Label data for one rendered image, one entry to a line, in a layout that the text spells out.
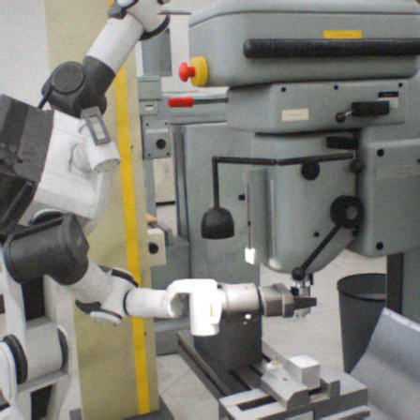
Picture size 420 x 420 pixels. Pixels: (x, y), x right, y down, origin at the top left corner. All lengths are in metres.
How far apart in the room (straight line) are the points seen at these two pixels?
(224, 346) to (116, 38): 0.89
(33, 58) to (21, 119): 8.86
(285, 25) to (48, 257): 0.66
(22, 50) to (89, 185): 8.93
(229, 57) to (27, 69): 9.13
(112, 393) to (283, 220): 2.19
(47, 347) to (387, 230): 0.97
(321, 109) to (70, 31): 1.89
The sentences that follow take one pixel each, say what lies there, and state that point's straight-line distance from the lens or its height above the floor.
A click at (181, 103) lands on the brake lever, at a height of 1.70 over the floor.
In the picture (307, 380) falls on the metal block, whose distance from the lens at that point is 1.42.
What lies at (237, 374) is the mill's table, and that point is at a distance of 1.70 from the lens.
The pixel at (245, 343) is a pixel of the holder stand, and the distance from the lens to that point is 1.70.
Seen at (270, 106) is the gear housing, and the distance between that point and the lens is 1.14.
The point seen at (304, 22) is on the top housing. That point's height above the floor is 1.84.
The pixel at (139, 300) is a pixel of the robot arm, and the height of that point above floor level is 1.24.
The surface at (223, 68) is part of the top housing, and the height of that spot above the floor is 1.76.
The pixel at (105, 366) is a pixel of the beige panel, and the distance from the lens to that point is 3.18.
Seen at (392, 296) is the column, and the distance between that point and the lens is 1.71.
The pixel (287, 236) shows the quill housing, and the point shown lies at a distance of 1.23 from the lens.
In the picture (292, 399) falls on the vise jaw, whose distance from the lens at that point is 1.38.
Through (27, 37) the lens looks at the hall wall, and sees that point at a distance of 10.23.
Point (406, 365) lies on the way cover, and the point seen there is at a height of 0.99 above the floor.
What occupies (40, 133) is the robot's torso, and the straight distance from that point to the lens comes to 1.34.
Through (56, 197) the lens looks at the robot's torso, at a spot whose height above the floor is 1.51.
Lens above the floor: 1.70
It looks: 11 degrees down
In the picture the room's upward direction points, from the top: 3 degrees counter-clockwise
